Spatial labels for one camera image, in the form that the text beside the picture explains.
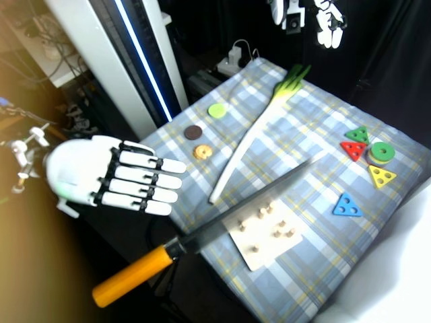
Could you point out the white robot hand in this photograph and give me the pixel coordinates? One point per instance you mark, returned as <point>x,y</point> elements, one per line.
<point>77,168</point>
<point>328,30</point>

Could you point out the leek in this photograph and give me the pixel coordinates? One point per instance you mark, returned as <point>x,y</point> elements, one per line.
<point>256,131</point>

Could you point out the white plug adapter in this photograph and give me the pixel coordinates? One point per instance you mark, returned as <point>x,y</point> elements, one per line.
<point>235,54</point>

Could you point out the white power strip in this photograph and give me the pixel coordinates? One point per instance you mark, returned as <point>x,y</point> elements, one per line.
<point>229,67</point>

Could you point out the green triangle block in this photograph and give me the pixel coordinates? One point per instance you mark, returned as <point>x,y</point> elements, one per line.
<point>353,136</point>

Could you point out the white column with blue stripe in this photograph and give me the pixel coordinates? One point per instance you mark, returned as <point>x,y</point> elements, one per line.
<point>101,60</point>

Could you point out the chocolate sandwich cookie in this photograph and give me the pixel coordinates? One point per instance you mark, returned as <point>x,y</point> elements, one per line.
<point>193,132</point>

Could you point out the red triangle block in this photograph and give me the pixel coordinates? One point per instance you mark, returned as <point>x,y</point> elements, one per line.
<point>353,151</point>

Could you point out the golden butter cookie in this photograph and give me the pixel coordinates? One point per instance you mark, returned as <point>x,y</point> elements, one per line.
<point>202,152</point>

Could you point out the green sandwich cookie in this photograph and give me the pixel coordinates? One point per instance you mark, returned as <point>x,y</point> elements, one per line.
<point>217,110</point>

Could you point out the yellow triangle block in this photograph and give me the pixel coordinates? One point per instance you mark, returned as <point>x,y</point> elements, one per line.
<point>377,180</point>

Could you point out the blue triangle block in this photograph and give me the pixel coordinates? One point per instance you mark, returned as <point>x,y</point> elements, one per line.
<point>347,203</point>

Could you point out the wooden peg board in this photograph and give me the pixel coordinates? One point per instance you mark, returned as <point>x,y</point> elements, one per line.
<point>266,244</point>

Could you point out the blue plaid cloth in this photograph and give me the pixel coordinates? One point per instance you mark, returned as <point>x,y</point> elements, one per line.
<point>303,269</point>

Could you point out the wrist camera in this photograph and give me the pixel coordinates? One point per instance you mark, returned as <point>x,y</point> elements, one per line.
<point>294,22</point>

